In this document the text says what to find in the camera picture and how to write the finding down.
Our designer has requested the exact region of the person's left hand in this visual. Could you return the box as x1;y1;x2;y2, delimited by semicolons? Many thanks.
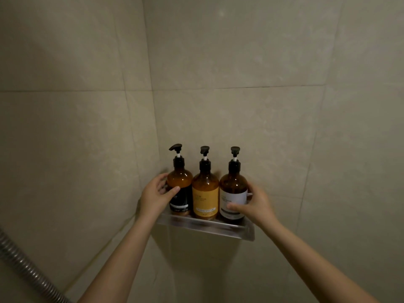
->
138;172;181;222

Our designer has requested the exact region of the person's right hand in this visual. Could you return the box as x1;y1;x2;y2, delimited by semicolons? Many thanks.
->
226;182;278;230

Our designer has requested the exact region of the amber bottle black label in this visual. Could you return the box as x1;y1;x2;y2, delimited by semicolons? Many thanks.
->
166;144;194;217

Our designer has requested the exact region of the amber bottle white label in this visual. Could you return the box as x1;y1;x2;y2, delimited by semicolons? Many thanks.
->
219;146;248;223

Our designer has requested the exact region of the amber bottle yellow label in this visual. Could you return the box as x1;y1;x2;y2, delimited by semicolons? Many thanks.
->
191;146;220;221

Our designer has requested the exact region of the metal shower shelf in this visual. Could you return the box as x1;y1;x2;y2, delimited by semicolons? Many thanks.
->
154;192;255;242

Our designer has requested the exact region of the person's right forearm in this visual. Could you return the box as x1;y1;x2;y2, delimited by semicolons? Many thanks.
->
263;217;381;303

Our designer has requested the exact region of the person's left forearm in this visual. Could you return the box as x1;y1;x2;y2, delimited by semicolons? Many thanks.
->
77;214;158;303

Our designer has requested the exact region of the metal shower hose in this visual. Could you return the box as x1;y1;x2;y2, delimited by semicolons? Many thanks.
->
0;229;72;303

